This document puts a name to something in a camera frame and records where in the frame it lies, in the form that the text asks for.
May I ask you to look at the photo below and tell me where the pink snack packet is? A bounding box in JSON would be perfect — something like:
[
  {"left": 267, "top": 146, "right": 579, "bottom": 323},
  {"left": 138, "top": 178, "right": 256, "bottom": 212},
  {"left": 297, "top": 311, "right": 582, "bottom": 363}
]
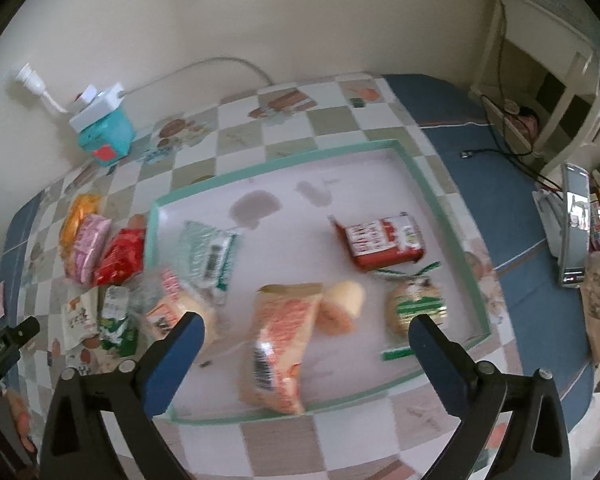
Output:
[{"left": 65, "top": 213, "right": 112, "bottom": 283}]

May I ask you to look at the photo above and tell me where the teal toy box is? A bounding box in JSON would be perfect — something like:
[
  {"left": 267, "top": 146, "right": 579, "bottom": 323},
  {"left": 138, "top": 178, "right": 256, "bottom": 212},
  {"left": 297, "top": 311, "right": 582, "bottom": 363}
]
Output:
[{"left": 76, "top": 105, "right": 133, "bottom": 167}]

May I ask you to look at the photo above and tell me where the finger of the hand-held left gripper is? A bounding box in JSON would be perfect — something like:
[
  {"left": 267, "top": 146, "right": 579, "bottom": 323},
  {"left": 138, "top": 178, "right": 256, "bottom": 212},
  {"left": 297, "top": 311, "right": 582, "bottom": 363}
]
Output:
[{"left": 5, "top": 317, "right": 41, "bottom": 349}]

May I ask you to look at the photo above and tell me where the white power cable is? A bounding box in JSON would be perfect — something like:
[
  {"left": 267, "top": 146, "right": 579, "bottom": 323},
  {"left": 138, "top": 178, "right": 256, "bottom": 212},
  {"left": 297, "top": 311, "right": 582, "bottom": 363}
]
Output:
[{"left": 120, "top": 56, "right": 276, "bottom": 98}]

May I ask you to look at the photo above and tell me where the white phone stand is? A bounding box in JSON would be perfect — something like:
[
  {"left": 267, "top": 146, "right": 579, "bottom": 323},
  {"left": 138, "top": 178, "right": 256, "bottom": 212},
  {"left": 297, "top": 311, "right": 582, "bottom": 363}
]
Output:
[{"left": 532, "top": 187, "right": 563, "bottom": 256}]

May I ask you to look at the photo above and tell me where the red white wafer packet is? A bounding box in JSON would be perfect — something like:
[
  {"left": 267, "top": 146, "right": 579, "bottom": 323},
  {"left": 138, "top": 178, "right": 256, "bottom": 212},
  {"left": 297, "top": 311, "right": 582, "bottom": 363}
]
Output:
[{"left": 328, "top": 212, "right": 426, "bottom": 273}]

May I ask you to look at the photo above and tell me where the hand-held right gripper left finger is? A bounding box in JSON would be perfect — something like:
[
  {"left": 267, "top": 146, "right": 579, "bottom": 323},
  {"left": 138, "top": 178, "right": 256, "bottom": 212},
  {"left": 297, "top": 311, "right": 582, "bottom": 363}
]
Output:
[{"left": 39, "top": 311, "right": 206, "bottom": 480}]

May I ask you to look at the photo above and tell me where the white shelf unit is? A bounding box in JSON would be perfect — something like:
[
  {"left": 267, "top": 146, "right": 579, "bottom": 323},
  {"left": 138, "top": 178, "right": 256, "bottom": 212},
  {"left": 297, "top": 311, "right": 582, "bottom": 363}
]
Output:
[{"left": 467, "top": 0, "right": 600, "bottom": 196}]

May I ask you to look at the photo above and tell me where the orange bread packet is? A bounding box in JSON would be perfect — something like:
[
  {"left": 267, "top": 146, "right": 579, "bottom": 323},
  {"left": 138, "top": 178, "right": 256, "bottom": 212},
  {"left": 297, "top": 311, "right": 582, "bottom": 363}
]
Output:
[{"left": 237, "top": 282, "right": 326, "bottom": 416}]

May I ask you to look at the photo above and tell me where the white power strip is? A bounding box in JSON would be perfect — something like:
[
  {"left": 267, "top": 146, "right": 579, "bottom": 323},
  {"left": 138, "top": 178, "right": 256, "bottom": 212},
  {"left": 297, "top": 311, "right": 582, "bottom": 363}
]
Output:
[{"left": 69, "top": 84, "right": 127, "bottom": 132}]

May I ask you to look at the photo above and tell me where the smartphone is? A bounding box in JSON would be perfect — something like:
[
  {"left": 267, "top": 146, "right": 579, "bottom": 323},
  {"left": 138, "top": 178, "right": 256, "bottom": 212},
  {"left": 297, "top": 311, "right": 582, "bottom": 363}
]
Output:
[{"left": 557, "top": 162, "right": 592, "bottom": 288}]

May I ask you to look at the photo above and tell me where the beige snack packet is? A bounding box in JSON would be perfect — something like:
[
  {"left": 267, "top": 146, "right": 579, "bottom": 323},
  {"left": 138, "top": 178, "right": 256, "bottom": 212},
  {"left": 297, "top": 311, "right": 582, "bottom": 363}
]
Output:
[{"left": 61, "top": 287, "right": 101, "bottom": 352}]

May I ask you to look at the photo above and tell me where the peach bun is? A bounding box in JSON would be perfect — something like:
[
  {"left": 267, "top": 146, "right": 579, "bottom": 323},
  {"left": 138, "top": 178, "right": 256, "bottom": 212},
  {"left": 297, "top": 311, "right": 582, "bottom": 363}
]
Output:
[{"left": 317, "top": 280, "right": 367, "bottom": 335}]

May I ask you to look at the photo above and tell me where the orange snack packet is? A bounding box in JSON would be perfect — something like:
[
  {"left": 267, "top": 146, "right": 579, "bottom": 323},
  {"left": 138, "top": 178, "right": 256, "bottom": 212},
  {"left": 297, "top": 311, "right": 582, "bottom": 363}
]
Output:
[{"left": 60, "top": 192, "right": 103, "bottom": 261}]

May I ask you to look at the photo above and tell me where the green snack packet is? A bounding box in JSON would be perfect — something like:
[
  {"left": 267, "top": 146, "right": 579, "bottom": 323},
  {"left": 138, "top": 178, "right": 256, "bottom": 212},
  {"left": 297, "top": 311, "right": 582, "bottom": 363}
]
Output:
[{"left": 97, "top": 285, "right": 141, "bottom": 358}]

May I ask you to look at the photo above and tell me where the pastry with green label wrapper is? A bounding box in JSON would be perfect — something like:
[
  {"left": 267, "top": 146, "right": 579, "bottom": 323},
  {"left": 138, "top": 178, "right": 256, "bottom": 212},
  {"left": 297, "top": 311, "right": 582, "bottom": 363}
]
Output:
[{"left": 372, "top": 261, "right": 451, "bottom": 362}]

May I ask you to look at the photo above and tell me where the round bun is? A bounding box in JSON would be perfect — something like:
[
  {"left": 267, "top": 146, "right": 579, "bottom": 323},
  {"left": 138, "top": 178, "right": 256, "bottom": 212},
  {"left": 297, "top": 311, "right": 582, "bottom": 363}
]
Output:
[{"left": 145, "top": 267, "right": 218, "bottom": 346}]

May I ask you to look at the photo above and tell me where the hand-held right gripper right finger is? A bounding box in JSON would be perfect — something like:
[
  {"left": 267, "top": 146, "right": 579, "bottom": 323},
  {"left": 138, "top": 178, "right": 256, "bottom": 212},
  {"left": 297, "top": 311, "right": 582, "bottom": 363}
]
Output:
[{"left": 408, "top": 313, "right": 573, "bottom": 480}]

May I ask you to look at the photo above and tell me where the red snack packet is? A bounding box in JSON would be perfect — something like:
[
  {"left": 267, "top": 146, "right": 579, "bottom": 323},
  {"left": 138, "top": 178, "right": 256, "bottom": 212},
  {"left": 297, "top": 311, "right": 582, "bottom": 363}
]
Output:
[{"left": 94, "top": 227, "right": 147, "bottom": 287}]

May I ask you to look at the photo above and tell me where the mint green barcode packet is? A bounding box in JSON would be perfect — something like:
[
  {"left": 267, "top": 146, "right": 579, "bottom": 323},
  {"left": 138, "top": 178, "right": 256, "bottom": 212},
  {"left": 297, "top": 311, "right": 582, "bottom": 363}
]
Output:
[{"left": 172, "top": 220, "right": 241, "bottom": 306}]

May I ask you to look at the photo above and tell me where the black cable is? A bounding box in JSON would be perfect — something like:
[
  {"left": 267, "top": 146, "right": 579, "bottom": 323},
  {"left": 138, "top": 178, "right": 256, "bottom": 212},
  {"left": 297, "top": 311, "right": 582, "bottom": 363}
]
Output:
[{"left": 460, "top": 0, "right": 563, "bottom": 191}]

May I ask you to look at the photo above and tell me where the teal shallow cardboard tray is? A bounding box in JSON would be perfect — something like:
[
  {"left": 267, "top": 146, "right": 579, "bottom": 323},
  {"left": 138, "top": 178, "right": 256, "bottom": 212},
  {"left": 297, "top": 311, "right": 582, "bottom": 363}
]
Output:
[{"left": 145, "top": 138, "right": 492, "bottom": 427}]

